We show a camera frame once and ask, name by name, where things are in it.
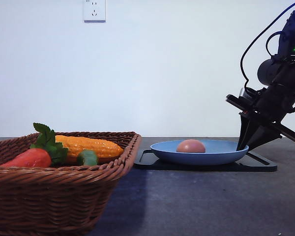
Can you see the brown egg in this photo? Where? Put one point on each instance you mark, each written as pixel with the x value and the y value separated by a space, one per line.
pixel 191 146

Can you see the black rectangular tray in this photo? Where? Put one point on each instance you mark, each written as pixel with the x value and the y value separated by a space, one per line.
pixel 252 161

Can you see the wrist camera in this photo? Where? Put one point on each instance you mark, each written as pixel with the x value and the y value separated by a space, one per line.
pixel 246 100

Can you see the yellow toy corn cob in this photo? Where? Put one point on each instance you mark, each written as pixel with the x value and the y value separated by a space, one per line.
pixel 76 144

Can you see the blue round plate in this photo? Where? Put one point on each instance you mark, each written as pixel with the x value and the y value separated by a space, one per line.
pixel 215 153

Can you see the brown wicker basket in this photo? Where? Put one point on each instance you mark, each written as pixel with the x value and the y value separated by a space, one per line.
pixel 64 200

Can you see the white wall socket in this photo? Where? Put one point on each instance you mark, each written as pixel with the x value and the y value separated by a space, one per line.
pixel 94 11

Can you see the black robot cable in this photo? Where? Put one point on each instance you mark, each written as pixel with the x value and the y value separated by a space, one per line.
pixel 255 38

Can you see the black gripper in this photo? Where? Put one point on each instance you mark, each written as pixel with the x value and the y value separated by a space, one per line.
pixel 263 113

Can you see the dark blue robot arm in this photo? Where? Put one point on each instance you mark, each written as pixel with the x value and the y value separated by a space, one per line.
pixel 280 67

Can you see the orange toy carrot with leaves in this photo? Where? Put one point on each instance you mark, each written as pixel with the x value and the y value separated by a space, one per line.
pixel 46 153

